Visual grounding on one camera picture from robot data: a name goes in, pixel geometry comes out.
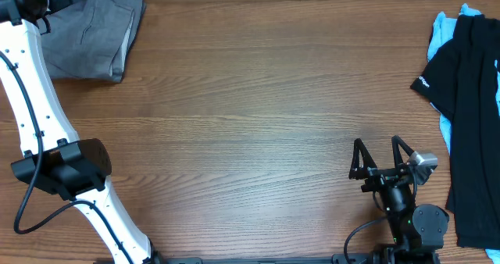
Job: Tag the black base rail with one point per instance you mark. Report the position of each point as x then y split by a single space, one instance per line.
334 259

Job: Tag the light blue garment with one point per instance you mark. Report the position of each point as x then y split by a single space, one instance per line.
443 30

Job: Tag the black t-shirt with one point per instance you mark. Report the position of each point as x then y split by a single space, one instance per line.
461 81

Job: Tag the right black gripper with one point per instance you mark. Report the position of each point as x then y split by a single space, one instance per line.
385 173

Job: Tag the grey shorts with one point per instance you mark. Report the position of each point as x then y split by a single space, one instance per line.
90 39

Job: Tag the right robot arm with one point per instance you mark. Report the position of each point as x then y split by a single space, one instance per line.
417 230

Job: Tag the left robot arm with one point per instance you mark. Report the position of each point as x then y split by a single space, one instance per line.
55 160

